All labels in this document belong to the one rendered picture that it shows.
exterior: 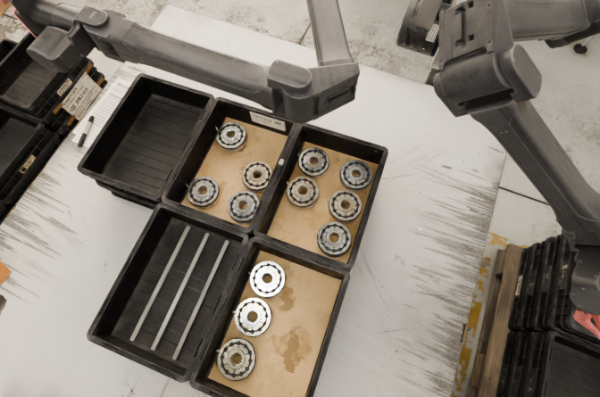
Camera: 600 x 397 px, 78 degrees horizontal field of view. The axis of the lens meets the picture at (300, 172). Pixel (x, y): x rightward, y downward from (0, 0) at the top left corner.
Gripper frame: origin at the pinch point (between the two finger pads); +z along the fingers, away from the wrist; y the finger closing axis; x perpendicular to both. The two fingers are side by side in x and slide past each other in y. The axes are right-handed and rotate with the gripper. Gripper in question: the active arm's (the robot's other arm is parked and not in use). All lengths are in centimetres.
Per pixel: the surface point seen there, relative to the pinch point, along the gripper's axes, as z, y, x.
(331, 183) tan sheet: -67, 62, 12
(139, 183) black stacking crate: -8, 62, -12
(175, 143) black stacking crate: -11, 62, 5
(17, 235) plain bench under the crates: 29, 75, -44
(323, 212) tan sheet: -69, 62, 2
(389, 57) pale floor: -62, 146, 142
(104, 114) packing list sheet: 30, 75, 10
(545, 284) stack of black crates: -157, 105, 21
